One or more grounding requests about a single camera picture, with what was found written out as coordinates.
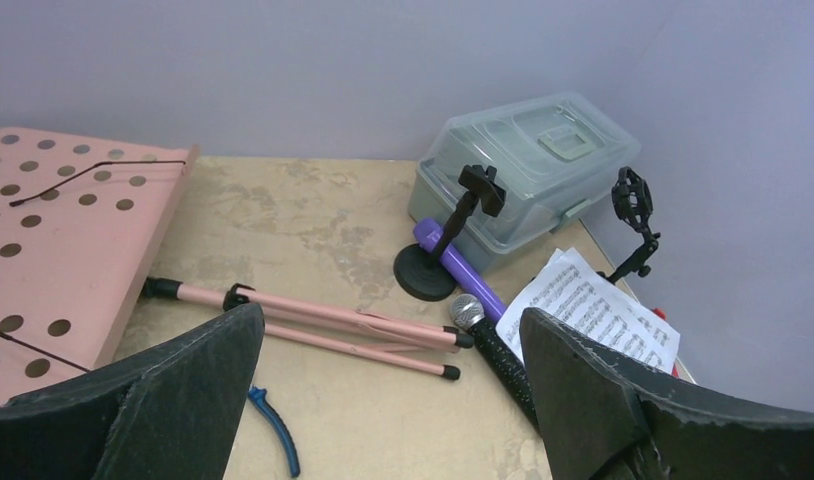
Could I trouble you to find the black round-base mic stand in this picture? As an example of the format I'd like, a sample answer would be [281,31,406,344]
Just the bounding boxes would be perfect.
[393,164,506,302]

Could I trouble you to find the red sheet music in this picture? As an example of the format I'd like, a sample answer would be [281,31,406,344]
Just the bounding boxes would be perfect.
[653,308,681,378]

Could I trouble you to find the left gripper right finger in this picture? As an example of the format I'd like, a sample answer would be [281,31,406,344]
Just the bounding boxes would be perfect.
[519,308,814,479]

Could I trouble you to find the pink music stand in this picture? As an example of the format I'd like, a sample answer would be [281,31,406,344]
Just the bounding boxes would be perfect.
[0,127,459,406]

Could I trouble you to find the black tripod mic stand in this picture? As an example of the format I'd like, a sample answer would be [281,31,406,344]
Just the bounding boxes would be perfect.
[599,166,661,285]

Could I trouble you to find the translucent plastic storage box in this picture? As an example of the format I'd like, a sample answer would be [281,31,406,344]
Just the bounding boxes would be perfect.
[407,92,641,273]

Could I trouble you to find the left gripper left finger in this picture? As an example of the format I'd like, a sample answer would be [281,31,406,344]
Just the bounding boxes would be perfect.
[0,304,265,479]

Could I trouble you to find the purple microphone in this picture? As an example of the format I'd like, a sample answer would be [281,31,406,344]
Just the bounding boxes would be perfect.
[413,218,507,325]

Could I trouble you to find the blue-handled pliers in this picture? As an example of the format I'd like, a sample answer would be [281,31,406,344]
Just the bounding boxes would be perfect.
[247,386,301,479]

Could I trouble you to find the white sheet music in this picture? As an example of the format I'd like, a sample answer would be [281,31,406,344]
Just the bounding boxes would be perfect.
[495,248,680,374]

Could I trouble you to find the silver condenser microphone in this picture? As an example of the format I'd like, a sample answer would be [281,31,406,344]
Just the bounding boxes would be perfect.
[449,294,540,431]

